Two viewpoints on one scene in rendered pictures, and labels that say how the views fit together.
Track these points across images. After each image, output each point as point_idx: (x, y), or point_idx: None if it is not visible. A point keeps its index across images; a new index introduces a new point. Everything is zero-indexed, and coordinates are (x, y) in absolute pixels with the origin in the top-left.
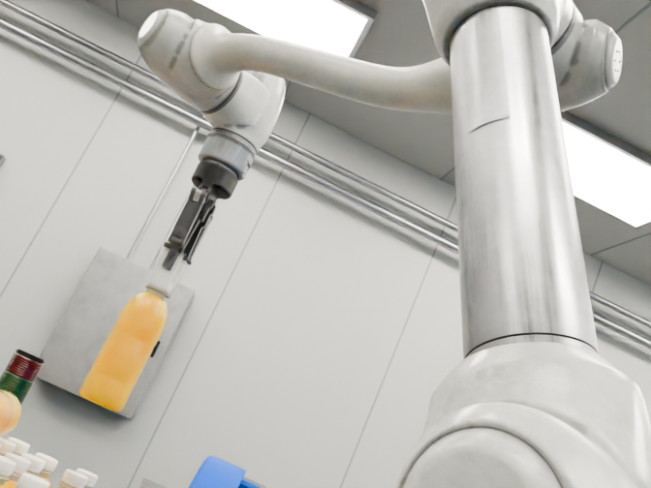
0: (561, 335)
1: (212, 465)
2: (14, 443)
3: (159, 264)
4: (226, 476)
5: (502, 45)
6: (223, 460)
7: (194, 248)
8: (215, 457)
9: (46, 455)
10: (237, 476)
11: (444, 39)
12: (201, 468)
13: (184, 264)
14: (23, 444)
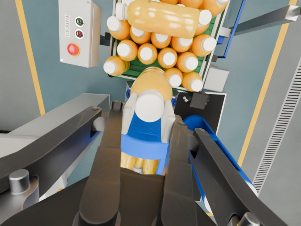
0: None
1: (127, 141)
2: (187, 44)
3: (128, 99)
4: (122, 145)
5: None
6: (143, 148)
7: (193, 164)
8: (140, 144)
9: (195, 62)
10: (125, 151)
11: None
12: (124, 135)
13: (161, 138)
14: (204, 47)
